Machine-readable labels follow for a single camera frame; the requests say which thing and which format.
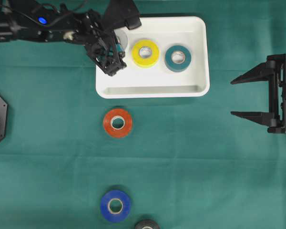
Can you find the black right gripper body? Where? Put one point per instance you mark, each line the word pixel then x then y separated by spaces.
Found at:
pixel 90 33

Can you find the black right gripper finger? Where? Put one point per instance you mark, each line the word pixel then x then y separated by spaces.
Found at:
pixel 107 53

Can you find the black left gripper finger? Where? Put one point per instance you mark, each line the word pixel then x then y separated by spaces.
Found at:
pixel 261 118
pixel 261 72

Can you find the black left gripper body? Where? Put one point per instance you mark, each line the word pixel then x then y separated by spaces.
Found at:
pixel 277 93

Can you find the white tape roll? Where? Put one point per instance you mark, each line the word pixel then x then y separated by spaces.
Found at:
pixel 122 38

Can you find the yellow tape roll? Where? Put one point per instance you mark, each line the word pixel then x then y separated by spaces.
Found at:
pixel 145 53

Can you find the green tape roll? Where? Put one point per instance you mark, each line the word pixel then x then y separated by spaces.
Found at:
pixel 177 58

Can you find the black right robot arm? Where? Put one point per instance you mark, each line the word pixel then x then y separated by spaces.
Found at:
pixel 30 20

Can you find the red tape roll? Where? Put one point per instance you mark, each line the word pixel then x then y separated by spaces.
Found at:
pixel 115 114

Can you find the blue tape roll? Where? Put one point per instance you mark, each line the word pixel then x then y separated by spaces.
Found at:
pixel 108 214

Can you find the black tape roll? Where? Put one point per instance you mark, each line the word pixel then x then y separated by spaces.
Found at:
pixel 147 224

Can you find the white plastic tray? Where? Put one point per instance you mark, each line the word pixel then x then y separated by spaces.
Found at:
pixel 158 80

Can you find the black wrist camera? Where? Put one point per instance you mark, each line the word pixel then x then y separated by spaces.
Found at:
pixel 121 13

